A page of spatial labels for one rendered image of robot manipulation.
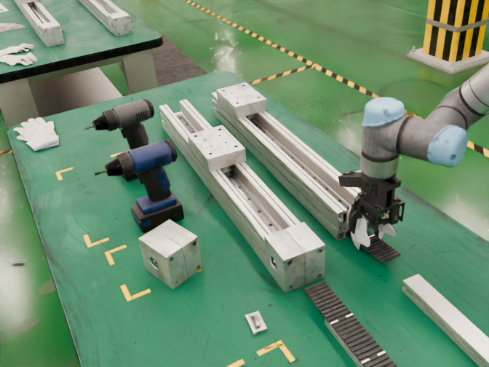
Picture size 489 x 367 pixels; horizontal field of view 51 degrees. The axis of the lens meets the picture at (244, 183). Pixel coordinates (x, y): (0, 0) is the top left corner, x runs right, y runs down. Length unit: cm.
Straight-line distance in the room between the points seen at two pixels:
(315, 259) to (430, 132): 35
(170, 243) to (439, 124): 60
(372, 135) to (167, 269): 51
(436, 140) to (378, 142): 11
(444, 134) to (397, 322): 38
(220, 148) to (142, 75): 155
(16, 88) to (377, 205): 206
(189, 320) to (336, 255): 37
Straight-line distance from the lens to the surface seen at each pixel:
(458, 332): 107
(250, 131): 156
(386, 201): 109
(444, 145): 99
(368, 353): 100
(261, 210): 126
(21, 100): 281
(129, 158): 124
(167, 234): 117
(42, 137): 190
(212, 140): 144
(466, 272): 123
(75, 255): 134
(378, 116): 101
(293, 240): 111
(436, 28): 445
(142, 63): 287
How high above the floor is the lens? 159
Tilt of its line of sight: 34 degrees down
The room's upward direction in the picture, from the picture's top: 5 degrees counter-clockwise
